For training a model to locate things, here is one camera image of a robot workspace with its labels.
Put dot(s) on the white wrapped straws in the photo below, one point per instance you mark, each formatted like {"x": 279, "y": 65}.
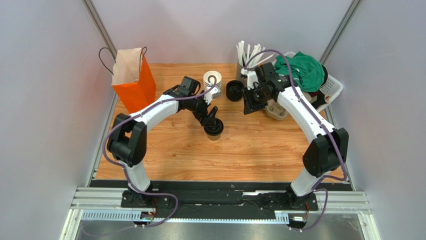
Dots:
{"x": 251, "y": 56}

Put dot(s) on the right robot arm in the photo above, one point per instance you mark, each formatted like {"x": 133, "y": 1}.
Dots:
{"x": 327, "y": 145}

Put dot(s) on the paper cup stack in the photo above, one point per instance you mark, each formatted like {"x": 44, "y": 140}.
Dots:
{"x": 212, "y": 78}

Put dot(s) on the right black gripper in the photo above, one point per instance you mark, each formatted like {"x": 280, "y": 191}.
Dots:
{"x": 250, "y": 102}

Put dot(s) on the green cloth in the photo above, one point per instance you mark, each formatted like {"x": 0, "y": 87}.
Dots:
{"x": 307, "y": 72}

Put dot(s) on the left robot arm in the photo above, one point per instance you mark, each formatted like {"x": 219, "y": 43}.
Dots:
{"x": 127, "y": 140}

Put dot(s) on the white plastic basket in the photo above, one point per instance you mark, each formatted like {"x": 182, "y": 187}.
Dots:
{"x": 327, "y": 93}

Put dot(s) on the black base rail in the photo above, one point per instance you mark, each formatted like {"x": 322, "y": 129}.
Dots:
{"x": 209, "y": 199}

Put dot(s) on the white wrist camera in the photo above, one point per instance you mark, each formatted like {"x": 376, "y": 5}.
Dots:
{"x": 211, "y": 94}
{"x": 251, "y": 78}

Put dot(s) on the black lid stack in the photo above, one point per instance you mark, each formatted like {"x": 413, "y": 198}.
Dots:
{"x": 234, "y": 90}

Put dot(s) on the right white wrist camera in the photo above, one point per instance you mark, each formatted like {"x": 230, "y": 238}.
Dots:
{"x": 251, "y": 78}

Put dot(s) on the black cup lid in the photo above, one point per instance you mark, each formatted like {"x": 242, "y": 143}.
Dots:
{"x": 216, "y": 129}

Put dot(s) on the grey straw holder cup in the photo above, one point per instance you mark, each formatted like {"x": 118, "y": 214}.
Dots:
{"x": 238, "y": 75}

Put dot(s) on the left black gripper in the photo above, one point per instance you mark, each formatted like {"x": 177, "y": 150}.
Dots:
{"x": 206, "y": 119}

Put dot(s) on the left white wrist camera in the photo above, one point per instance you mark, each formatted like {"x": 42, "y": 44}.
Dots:
{"x": 211, "y": 94}

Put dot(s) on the orange paper bag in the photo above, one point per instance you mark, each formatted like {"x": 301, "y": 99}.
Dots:
{"x": 132, "y": 78}

